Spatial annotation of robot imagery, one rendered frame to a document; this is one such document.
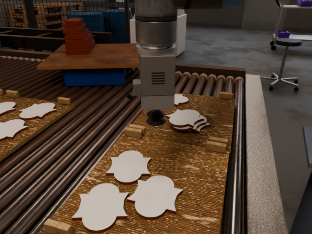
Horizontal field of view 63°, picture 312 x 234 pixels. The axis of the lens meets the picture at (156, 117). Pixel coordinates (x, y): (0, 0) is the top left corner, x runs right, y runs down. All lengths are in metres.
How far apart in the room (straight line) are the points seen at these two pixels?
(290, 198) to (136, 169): 1.63
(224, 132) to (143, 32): 0.54
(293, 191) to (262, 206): 1.56
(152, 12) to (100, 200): 0.41
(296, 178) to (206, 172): 1.72
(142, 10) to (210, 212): 0.44
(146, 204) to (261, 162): 0.38
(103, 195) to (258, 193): 0.38
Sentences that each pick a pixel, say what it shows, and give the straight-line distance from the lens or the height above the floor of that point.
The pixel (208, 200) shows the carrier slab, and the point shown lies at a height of 0.94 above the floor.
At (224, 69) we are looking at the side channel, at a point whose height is 0.95.
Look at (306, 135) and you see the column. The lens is 1.13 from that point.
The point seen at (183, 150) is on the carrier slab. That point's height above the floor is 0.94.
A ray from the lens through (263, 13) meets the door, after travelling 9.84.
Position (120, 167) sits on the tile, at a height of 0.95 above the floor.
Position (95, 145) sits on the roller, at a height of 0.92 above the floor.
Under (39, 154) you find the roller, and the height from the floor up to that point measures 0.91.
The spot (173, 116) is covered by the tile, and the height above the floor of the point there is 0.97.
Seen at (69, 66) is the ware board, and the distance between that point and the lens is 1.31.
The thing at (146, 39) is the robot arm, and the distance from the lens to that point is 0.46.
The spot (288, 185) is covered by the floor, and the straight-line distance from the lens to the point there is 2.29.
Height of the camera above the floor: 1.38
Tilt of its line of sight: 27 degrees down
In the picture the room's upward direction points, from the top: straight up
